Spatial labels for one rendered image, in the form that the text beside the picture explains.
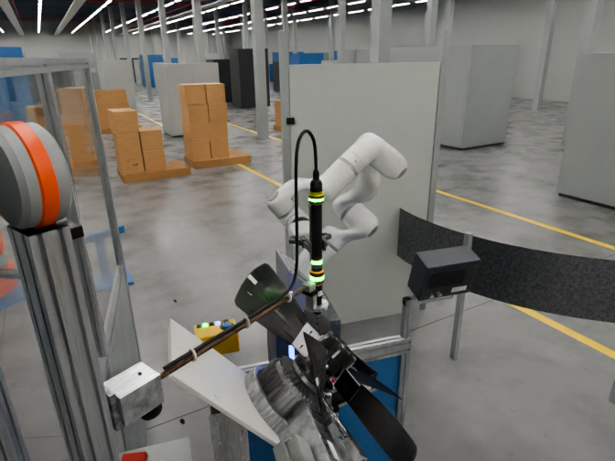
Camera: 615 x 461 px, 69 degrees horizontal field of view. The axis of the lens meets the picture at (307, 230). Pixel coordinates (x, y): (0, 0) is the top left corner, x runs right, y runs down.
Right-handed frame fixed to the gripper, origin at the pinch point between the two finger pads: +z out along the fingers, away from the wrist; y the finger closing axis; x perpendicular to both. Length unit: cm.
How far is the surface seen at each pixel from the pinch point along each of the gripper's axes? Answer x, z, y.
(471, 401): -152, -72, -126
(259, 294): -12.4, 2.1, 18.0
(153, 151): -99, -747, 67
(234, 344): -50, -31, 23
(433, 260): -28, -33, -62
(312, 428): -38.8, 29.4, 10.9
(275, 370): -34.2, 9.5, 15.8
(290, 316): -20.2, 3.7, 9.3
